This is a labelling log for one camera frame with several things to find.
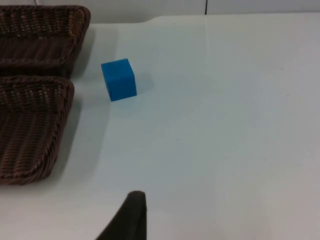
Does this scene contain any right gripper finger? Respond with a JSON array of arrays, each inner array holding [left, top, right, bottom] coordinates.
[[94, 190, 148, 240]]

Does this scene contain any dark brown wicker basket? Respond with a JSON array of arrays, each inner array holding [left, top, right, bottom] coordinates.
[[0, 75, 76, 186], [0, 4, 92, 80]]

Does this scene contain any blue cube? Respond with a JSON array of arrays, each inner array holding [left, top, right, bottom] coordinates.
[[100, 58, 138, 103]]

